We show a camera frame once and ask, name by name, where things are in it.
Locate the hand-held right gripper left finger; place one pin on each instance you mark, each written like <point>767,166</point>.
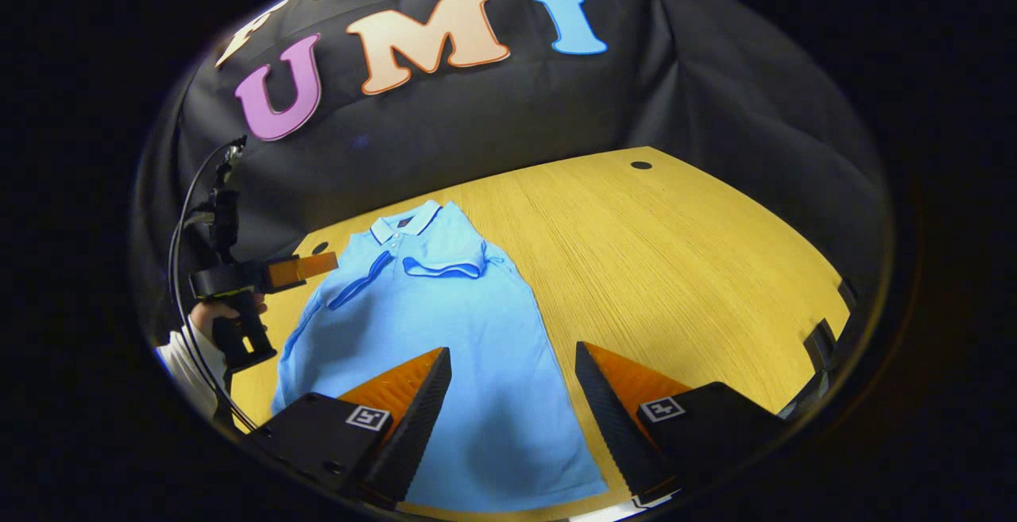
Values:
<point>417,427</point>

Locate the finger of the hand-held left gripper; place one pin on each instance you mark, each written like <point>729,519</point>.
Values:
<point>302,269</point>

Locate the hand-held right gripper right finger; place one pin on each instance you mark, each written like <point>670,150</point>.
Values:
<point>616,427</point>

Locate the light blue T-shirt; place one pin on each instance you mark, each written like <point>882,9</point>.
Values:
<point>445,331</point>

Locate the dark furniture piece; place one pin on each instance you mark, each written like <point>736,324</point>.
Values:
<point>821,343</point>

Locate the black backdrop cloth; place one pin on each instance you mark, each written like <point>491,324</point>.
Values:
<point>477,125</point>

